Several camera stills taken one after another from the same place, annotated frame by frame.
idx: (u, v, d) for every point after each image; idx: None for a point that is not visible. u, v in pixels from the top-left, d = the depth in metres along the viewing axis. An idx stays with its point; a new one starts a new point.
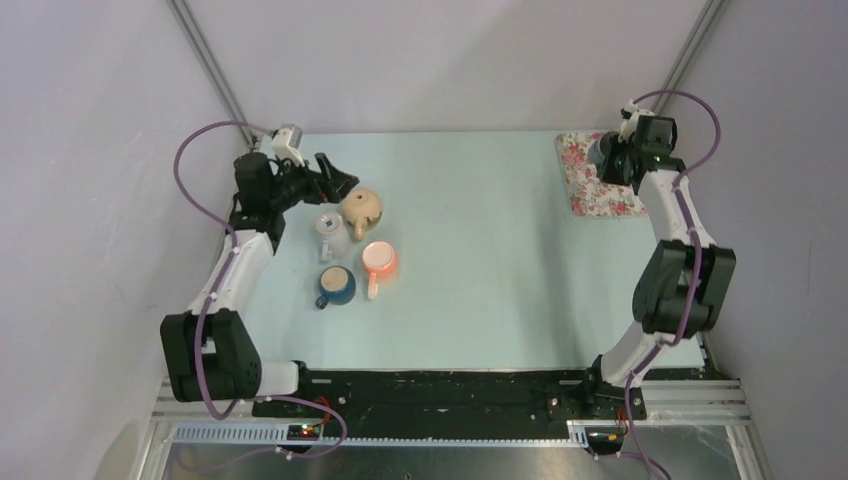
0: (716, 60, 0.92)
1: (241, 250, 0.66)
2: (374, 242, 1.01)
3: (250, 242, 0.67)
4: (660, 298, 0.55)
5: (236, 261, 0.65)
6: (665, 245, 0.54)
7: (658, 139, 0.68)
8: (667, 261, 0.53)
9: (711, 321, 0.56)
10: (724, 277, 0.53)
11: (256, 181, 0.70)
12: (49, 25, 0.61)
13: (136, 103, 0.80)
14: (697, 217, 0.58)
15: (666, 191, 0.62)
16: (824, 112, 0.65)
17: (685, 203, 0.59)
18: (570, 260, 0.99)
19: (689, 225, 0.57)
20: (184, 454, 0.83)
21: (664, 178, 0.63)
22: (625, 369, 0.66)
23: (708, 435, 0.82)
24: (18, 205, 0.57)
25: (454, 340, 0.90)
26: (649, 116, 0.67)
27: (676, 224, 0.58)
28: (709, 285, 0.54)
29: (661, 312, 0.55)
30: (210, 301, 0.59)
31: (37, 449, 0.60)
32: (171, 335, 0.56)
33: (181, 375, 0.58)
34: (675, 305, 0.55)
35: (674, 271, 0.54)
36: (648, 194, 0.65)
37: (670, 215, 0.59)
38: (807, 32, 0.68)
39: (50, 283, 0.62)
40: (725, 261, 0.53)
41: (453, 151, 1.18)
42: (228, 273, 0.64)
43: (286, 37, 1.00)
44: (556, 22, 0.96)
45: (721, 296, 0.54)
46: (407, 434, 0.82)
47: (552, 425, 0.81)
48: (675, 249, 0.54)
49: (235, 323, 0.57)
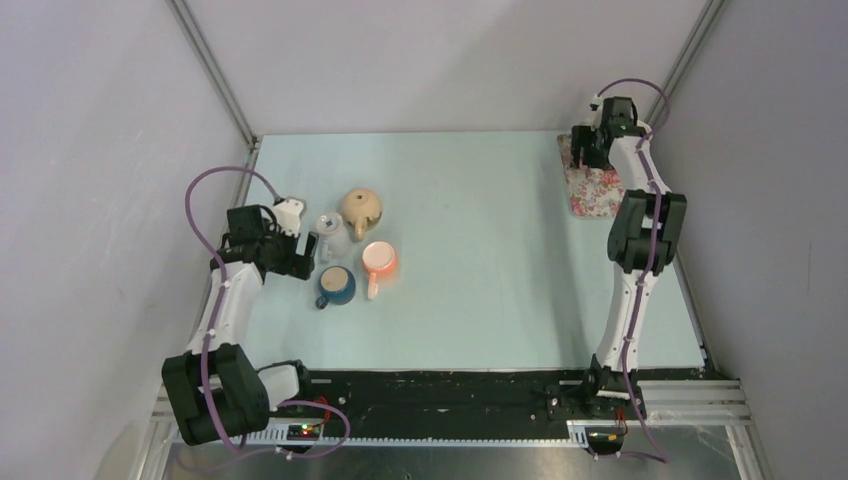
0: (713, 61, 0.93)
1: (231, 283, 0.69)
2: (374, 243, 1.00)
3: (238, 274, 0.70)
4: (627, 239, 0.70)
5: (228, 294, 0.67)
6: (631, 194, 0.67)
7: (622, 114, 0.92)
8: (633, 208, 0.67)
9: (672, 255, 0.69)
10: (679, 217, 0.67)
11: (248, 217, 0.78)
12: (50, 24, 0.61)
13: (136, 102, 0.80)
14: (658, 172, 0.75)
15: (630, 151, 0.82)
16: (824, 112, 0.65)
17: (645, 158, 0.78)
18: (570, 259, 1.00)
19: (651, 179, 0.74)
20: (184, 455, 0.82)
21: (627, 143, 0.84)
22: (619, 338, 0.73)
23: (709, 435, 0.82)
24: (18, 203, 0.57)
25: (454, 340, 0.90)
26: (613, 98, 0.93)
27: (639, 178, 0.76)
28: (668, 224, 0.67)
29: (630, 250, 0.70)
30: (210, 339, 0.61)
31: (37, 448, 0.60)
32: (175, 377, 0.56)
33: (189, 417, 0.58)
34: (642, 243, 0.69)
35: (637, 217, 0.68)
36: (620, 157, 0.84)
37: (635, 174, 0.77)
38: (807, 32, 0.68)
39: (51, 280, 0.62)
40: (678, 204, 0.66)
41: (453, 151, 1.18)
42: (223, 307, 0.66)
43: (286, 37, 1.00)
44: (555, 22, 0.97)
45: (678, 234, 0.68)
46: (407, 434, 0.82)
47: (551, 425, 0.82)
48: (639, 198, 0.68)
49: (238, 356, 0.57)
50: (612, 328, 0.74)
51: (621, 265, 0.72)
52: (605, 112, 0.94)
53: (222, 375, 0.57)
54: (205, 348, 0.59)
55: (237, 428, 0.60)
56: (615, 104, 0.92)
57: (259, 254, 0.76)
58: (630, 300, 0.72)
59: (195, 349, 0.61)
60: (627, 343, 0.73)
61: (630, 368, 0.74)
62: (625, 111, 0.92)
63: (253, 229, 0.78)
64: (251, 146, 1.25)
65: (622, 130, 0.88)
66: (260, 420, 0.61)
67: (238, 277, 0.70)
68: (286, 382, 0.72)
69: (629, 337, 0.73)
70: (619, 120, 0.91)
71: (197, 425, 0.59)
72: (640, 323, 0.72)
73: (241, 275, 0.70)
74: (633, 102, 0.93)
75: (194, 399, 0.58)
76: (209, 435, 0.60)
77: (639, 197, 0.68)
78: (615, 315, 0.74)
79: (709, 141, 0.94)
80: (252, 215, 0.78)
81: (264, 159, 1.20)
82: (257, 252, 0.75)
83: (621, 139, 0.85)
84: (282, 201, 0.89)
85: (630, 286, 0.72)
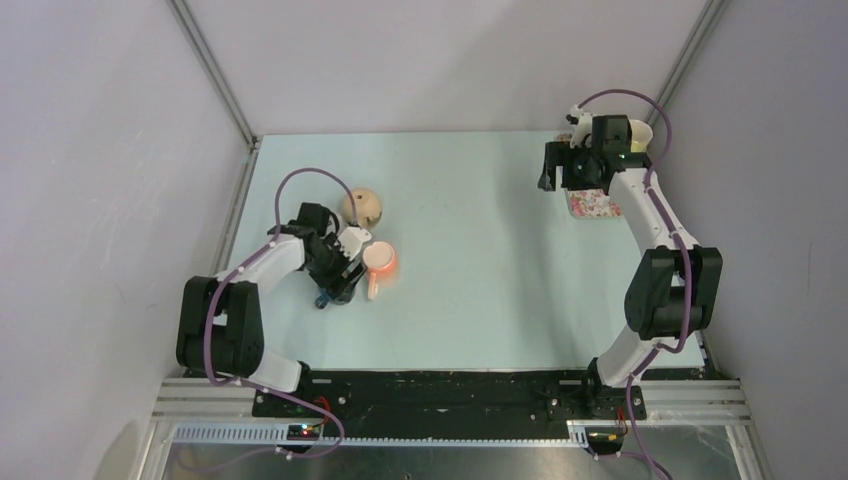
0: (712, 64, 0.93)
1: (277, 245, 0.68)
2: (373, 243, 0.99)
3: (286, 241, 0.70)
4: (653, 306, 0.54)
5: (269, 251, 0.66)
6: (652, 254, 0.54)
7: (616, 136, 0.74)
8: (657, 270, 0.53)
9: (707, 321, 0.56)
10: (714, 275, 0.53)
11: (320, 214, 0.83)
12: (48, 24, 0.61)
13: (136, 102, 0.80)
14: (675, 218, 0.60)
15: (639, 190, 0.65)
16: (826, 111, 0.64)
17: (661, 203, 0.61)
18: (569, 260, 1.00)
19: (671, 228, 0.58)
20: (185, 454, 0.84)
21: (633, 178, 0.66)
22: (624, 372, 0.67)
23: (708, 434, 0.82)
24: (18, 203, 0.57)
25: (454, 341, 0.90)
26: (604, 117, 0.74)
27: (659, 229, 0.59)
28: (701, 285, 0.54)
29: (660, 321, 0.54)
30: (236, 273, 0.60)
31: (39, 448, 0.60)
32: (192, 293, 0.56)
33: (187, 336, 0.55)
34: (674, 310, 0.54)
35: (665, 277, 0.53)
36: (623, 194, 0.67)
37: (650, 221, 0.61)
38: (808, 32, 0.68)
39: (51, 282, 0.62)
40: (713, 261, 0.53)
41: (453, 151, 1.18)
42: (260, 258, 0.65)
43: (286, 38, 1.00)
44: (555, 22, 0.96)
45: (715, 295, 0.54)
46: (407, 434, 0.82)
47: (552, 425, 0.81)
48: (663, 258, 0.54)
49: (251, 293, 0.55)
50: (620, 365, 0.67)
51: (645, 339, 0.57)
52: (597, 134, 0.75)
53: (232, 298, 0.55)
54: (227, 278, 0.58)
55: (223, 366, 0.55)
56: (607, 129, 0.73)
57: (309, 244, 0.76)
58: (640, 356, 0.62)
59: (219, 277, 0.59)
60: (631, 379, 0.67)
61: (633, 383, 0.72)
62: (620, 131, 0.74)
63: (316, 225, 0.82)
64: (251, 147, 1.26)
65: (621, 160, 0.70)
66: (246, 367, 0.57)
67: (284, 244, 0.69)
68: (283, 381, 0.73)
69: (634, 374, 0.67)
70: (614, 145, 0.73)
71: (189, 347, 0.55)
72: (646, 369, 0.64)
73: (289, 242, 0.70)
74: (628, 119, 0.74)
75: (201, 319, 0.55)
76: (196, 363, 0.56)
77: (663, 257, 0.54)
78: (624, 353, 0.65)
79: (708, 142, 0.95)
80: (322, 214, 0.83)
81: (265, 160, 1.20)
82: (309, 237, 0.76)
83: (625, 173, 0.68)
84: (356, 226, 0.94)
85: (645, 346, 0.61)
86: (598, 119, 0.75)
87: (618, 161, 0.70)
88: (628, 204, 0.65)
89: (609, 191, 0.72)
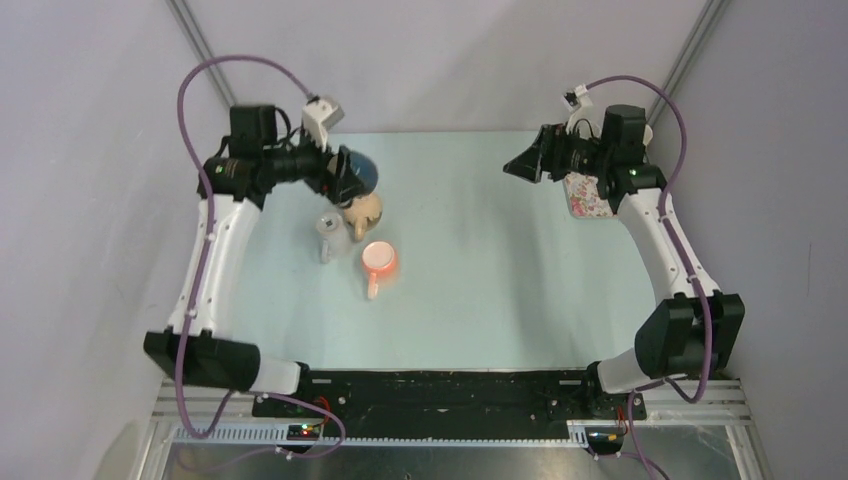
0: (712, 64, 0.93)
1: (217, 237, 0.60)
2: (374, 243, 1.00)
3: (224, 223, 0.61)
4: (667, 356, 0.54)
5: (214, 254, 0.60)
6: (672, 304, 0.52)
7: (631, 142, 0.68)
8: (677, 323, 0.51)
9: (722, 364, 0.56)
10: (733, 324, 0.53)
11: (253, 122, 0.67)
12: (48, 24, 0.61)
13: (136, 101, 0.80)
14: (694, 259, 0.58)
15: (653, 218, 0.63)
16: (824, 111, 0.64)
17: (677, 238, 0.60)
18: (569, 260, 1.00)
19: (690, 271, 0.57)
20: (185, 455, 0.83)
21: (647, 204, 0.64)
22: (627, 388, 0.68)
23: (708, 435, 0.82)
24: (19, 201, 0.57)
25: (454, 341, 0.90)
26: (623, 121, 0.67)
27: (676, 272, 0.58)
28: (720, 333, 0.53)
29: (677, 367, 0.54)
30: (191, 321, 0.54)
31: (39, 447, 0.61)
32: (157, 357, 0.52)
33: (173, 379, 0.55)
34: (692, 358, 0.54)
35: (686, 329, 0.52)
36: (636, 220, 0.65)
37: (668, 259, 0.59)
38: (807, 32, 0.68)
39: (51, 281, 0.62)
40: (733, 308, 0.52)
41: (453, 150, 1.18)
42: (207, 272, 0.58)
43: (286, 38, 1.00)
44: (555, 22, 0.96)
45: (732, 341, 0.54)
46: (408, 434, 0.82)
47: (552, 425, 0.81)
48: (683, 308, 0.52)
49: (219, 344, 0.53)
50: (623, 379, 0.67)
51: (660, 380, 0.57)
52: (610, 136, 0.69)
53: (199, 345, 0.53)
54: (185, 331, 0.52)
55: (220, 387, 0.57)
56: (623, 133, 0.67)
57: (255, 180, 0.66)
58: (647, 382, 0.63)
59: (174, 325, 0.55)
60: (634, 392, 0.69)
61: (635, 392, 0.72)
62: (635, 136, 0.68)
63: (255, 140, 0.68)
64: None
65: (632, 176, 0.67)
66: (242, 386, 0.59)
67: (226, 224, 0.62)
68: (283, 382, 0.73)
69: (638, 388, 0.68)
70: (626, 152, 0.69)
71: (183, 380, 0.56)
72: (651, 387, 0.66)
73: (231, 219, 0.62)
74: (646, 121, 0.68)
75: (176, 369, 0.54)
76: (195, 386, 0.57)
77: (684, 307, 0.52)
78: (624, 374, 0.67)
79: (709, 142, 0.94)
80: (256, 121, 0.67)
81: None
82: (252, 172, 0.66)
83: (640, 193, 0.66)
84: (311, 101, 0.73)
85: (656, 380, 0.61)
86: (616, 117, 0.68)
87: (629, 176, 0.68)
88: (644, 235, 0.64)
89: (618, 209, 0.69)
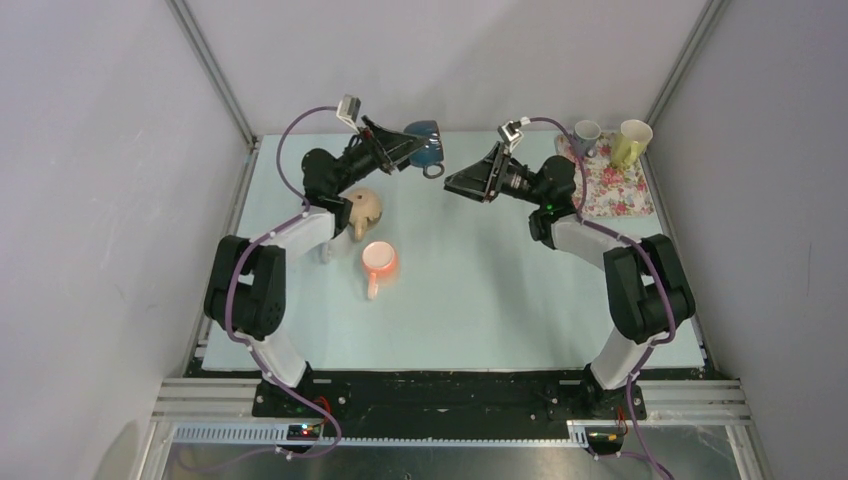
0: (712, 64, 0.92)
1: (308, 217, 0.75)
2: (374, 243, 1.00)
3: (317, 215, 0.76)
4: (640, 303, 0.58)
5: (300, 222, 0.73)
6: (612, 254, 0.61)
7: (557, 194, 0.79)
8: (620, 266, 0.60)
9: (692, 309, 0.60)
10: (673, 257, 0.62)
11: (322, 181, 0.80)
12: (49, 25, 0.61)
13: (136, 102, 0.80)
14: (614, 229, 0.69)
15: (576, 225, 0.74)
16: (826, 111, 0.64)
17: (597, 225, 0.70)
18: (568, 259, 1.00)
19: (615, 236, 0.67)
20: (185, 455, 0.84)
21: (569, 220, 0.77)
22: (623, 372, 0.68)
23: (708, 435, 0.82)
24: (19, 203, 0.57)
25: (454, 340, 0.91)
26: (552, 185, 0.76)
27: (605, 239, 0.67)
28: (667, 273, 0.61)
29: (650, 320, 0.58)
30: (268, 237, 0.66)
31: (40, 447, 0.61)
32: (224, 251, 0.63)
33: (215, 288, 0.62)
34: (658, 306, 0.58)
35: (631, 272, 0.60)
36: (565, 235, 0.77)
37: (596, 236, 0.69)
38: (808, 31, 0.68)
39: (50, 281, 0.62)
40: (664, 245, 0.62)
41: (453, 150, 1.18)
42: (292, 226, 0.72)
43: (286, 38, 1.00)
44: (555, 22, 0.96)
45: (683, 275, 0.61)
46: (408, 435, 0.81)
47: (552, 425, 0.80)
48: (622, 256, 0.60)
49: (278, 256, 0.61)
50: (615, 361, 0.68)
51: (641, 340, 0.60)
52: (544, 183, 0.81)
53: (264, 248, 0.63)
54: (259, 240, 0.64)
55: (241, 321, 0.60)
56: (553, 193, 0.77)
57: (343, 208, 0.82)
58: (636, 355, 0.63)
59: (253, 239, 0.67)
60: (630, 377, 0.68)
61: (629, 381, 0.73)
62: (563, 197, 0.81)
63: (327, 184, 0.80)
64: (251, 146, 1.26)
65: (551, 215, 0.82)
66: (268, 327, 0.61)
67: (317, 215, 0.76)
68: (288, 370, 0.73)
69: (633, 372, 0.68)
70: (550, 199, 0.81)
71: (216, 298, 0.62)
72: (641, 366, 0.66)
73: (319, 219, 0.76)
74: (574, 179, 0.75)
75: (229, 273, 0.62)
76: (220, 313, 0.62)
77: (623, 254, 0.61)
78: (618, 359, 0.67)
79: (708, 142, 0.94)
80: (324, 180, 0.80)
81: (265, 161, 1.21)
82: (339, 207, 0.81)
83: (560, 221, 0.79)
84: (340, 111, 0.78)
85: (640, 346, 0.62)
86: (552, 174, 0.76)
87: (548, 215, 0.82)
88: (576, 240, 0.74)
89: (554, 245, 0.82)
